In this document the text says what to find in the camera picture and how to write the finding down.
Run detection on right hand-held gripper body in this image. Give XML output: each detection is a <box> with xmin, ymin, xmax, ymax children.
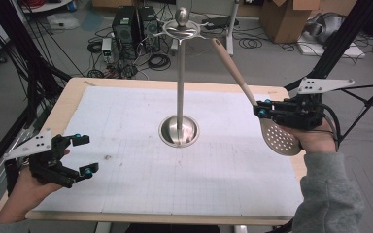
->
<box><xmin>271</xmin><ymin>77</ymin><xmax>356</xmax><ymax>131</ymax></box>

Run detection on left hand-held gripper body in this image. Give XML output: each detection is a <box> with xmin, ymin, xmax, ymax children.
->
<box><xmin>3</xmin><ymin>128</ymin><xmax>81</xmax><ymax>189</ymax></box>

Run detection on beige slotted spoon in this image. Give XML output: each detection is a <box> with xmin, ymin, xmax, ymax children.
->
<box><xmin>211</xmin><ymin>37</ymin><xmax>303</xmax><ymax>157</ymax></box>

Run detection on metal utensil rack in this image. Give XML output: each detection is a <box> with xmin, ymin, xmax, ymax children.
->
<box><xmin>151</xmin><ymin>6</ymin><xmax>209</xmax><ymax>150</ymax></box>

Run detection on person's right hand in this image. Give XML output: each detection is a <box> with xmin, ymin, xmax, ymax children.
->
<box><xmin>280</xmin><ymin>118</ymin><xmax>338</xmax><ymax>155</ymax></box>

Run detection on person's left hand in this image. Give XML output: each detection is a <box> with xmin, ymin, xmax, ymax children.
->
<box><xmin>12</xmin><ymin>167</ymin><xmax>63</xmax><ymax>209</ymax></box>

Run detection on white grid mat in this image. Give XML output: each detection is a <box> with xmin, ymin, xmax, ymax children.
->
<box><xmin>32</xmin><ymin>85</ymin><xmax>305</xmax><ymax>217</ymax></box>

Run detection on thin black stand legs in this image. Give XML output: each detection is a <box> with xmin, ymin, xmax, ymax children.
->
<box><xmin>337</xmin><ymin>79</ymin><xmax>373</xmax><ymax>144</ymax></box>

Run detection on white flat box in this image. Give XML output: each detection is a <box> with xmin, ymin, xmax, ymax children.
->
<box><xmin>295</xmin><ymin>32</ymin><xmax>367</xmax><ymax>60</ymax></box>

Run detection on white-legged desk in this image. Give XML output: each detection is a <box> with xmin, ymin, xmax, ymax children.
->
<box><xmin>224</xmin><ymin>0</ymin><xmax>241</xmax><ymax>57</ymax></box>

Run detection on large open cardboard box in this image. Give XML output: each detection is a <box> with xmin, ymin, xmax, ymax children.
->
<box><xmin>259</xmin><ymin>0</ymin><xmax>326</xmax><ymax>45</ymax></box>

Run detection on grey rounded device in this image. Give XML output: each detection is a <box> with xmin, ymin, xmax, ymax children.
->
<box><xmin>304</xmin><ymin>12</ymin><xmax>346</xmax><ymax>44</ymax></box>

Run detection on small white power supply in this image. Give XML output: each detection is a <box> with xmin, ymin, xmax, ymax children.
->
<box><xmin>100</xmin><ymin>37</ymin><xmax>114</xmax><ymax>64</ymax></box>

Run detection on black flat floor device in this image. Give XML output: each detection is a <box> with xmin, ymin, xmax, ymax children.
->
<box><xmin>201</xmin><ymin>15</ymin><xmax>241</xmax><ymax>31</ymax></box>

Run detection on black computer tower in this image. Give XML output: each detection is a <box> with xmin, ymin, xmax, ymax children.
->
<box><xmin>138</xmin><ymin>5</ymin><xmax>161</xmax><ymax>53</ymax></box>
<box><xmin>111</xmin><ymin>5</ymin><xmax>139</xmax><ymax>61</ymax></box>

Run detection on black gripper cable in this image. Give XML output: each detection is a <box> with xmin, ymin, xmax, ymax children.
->
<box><xmin>320</xmin><ymin>102</ymin><xmax>342</xmax><ymax>150</ymax></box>

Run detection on coiled black floor cable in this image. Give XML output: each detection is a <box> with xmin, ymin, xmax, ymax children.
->
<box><xmin>238</xmin><ymin>36</ymin><xmax>264</xmax><ymax>50</ymax></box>

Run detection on black metal frame bar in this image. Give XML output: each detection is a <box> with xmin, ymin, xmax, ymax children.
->
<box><xmin>284</xmin><ymin>0</ymin><xmax>373</xmax><ymax>93</ymax></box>

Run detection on black frame with cables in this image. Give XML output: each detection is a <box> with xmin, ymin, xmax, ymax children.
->
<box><xmin>0</xmin><ymin>0</ymin><xmax>73</xmax><ymax>130</ymax></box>

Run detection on thick coiled black cable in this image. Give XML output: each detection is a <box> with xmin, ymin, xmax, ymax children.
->
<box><xmin>147</xmin><ymin>52</ymin><xmax>172</xmax><ymax>72</ymax></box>

